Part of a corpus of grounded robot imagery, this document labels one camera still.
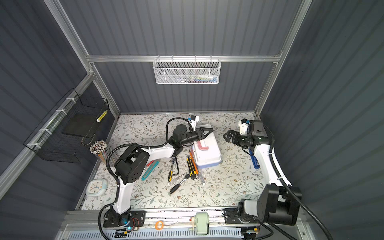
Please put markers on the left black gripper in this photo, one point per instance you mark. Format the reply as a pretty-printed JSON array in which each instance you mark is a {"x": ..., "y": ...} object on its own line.
[{"x": 209, "y": 129}]

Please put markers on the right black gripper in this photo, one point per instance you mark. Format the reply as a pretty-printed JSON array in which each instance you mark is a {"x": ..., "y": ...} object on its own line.
[{"x": 231, "y": 133}]

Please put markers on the white blue tool box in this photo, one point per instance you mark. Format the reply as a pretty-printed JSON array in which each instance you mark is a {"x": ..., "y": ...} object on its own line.
[{"x": 206, "y": 152}]

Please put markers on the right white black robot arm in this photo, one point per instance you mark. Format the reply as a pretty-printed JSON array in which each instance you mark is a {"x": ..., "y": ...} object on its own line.
[{"x": 279, "y": 202}]

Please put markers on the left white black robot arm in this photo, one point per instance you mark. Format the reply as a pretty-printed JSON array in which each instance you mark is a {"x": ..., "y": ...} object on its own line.
[{"x": 127, "y": 162}]

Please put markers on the clear small tool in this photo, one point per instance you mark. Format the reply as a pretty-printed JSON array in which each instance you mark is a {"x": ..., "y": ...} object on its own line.
[{"x": 203, "y": 176}]

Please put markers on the orange pencil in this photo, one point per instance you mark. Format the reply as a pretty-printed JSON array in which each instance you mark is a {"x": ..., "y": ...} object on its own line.
[{"x": 196, "y": 171}]

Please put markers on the black hex key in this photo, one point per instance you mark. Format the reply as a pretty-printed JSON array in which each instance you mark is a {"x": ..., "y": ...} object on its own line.
[{"x": 176, "y": 171}]

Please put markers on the yellow black utility knife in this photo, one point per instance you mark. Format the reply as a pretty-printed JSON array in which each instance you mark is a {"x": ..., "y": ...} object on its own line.
[{"x": 192, "y": 173}]

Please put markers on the yellow black pliers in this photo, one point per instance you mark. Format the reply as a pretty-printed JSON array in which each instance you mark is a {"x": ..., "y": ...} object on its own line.
[{"x": 171, "y": 169}]

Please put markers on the teal utility knife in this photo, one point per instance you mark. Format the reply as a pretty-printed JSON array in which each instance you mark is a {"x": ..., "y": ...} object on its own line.
[{"x": 150, "y": 170}]

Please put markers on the mint green device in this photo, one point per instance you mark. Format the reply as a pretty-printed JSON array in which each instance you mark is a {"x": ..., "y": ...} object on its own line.
[{"x": 200, "y": 222}]

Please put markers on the yellow green marker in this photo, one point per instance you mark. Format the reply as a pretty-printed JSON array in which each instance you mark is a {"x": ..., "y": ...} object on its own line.
[{"x": 100, "y": 118}]

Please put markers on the mint round clock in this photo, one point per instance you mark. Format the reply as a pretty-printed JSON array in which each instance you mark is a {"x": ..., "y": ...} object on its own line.
[{"x": 96, "y": 187}]

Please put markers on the black handled screwdriver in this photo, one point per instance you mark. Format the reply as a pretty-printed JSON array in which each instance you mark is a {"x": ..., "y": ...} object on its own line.
[{"x": 177, "y": 186}]

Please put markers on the white wire wall basket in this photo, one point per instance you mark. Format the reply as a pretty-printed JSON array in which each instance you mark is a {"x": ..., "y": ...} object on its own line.
[{"x": 187, "y": 71}]

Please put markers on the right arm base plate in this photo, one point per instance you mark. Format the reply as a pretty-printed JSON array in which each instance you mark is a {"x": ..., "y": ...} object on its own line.
[{"x": 232, "y": 217}]

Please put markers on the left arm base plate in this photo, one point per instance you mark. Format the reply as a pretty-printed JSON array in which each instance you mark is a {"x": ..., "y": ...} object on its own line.
[{"x": 111, "y": 219}]

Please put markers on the black wire side basket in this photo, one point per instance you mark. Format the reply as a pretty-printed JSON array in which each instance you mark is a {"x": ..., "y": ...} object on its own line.
[{"x": 66, "y": 136}]

